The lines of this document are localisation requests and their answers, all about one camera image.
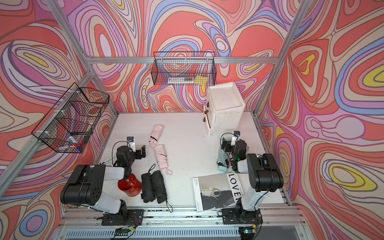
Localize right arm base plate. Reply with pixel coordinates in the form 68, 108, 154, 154
221, 208, 263, 226

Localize black folded umbrella right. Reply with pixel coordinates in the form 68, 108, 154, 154
151, 170, 174, 213

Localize white plastic drawer cabinet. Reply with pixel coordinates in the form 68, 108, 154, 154
203, 82, 246, 137

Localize mint green umbrella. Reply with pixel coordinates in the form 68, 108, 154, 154
216, 138, 231, 173

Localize transparent box in basket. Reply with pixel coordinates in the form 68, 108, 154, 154
167, 77, 194, 85

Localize blue red marker pens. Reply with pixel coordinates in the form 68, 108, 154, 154
67, 134, 84, 153

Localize pink folded umbrella lower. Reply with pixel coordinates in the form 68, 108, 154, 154
154, 145, 173, 175

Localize black folded umbrella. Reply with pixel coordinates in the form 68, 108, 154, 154
141, 173, 156, 203
151, 170, 174, 213

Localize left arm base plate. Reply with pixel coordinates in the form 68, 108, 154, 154
98, 209, 144, 227

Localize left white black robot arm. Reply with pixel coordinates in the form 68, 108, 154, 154
60, 146, 146, 226

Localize black wire basket back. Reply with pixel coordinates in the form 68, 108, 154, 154
151, 51, 217, 86

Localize black wire basket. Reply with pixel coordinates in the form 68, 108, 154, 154
151, 51, 217, 86
32, 83, 110, 154

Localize black folded umbrella left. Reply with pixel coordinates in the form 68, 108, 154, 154
141, 173, 156, 203

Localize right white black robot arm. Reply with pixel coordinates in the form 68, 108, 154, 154
220, 137, 284, 225

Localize black wire basket left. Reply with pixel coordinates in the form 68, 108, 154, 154
32, 83, 110, 154

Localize yellow item in basket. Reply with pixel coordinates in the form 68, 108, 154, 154
194, 75, 209, 86

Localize pink folded umbrella upper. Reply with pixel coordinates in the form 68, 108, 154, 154
149, 125, 164, 149

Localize pink folded umbrella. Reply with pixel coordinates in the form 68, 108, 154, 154
154, 145, 173, 175
149, 125, 164, 149

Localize black white magazine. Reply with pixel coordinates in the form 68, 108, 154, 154
193, 173, 244, 212

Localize aluminium frame rails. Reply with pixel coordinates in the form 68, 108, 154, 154
0, 0, 313, 240

